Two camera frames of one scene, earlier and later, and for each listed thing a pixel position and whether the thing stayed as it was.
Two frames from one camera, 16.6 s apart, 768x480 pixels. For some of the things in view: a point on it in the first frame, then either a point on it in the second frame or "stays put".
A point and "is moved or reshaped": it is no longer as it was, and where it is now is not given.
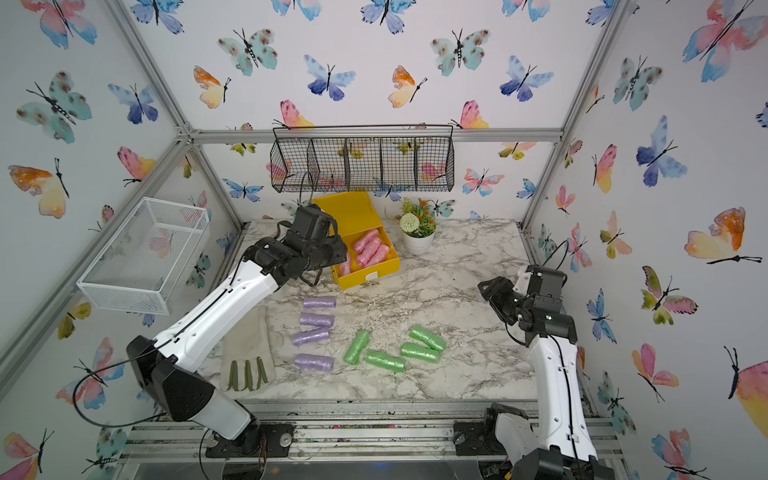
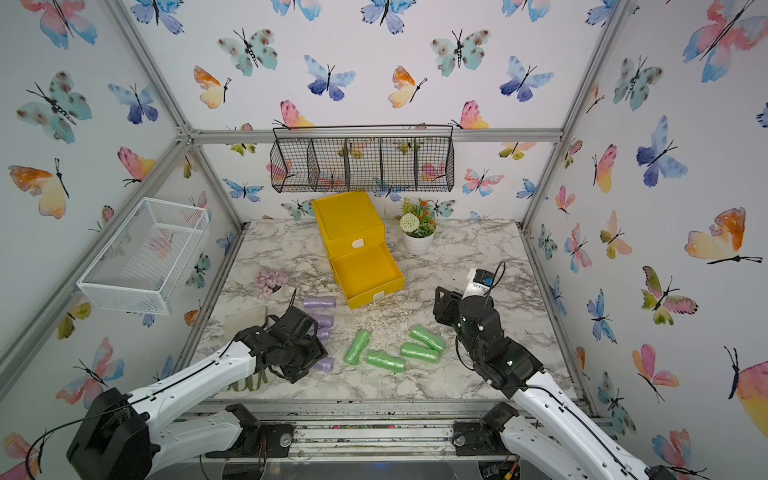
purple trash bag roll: [317, 319] stays put
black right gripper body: [513, 308] to [455, 317]
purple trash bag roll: [309, 362] stays put
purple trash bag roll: [320, 302] stays put
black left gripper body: [327, 253] to [303, 356]
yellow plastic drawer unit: [355, 214] is moved or reshaped
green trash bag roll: [428, 338] stays put
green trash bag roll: [359, 342] stays put
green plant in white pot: [418, 225] stays put
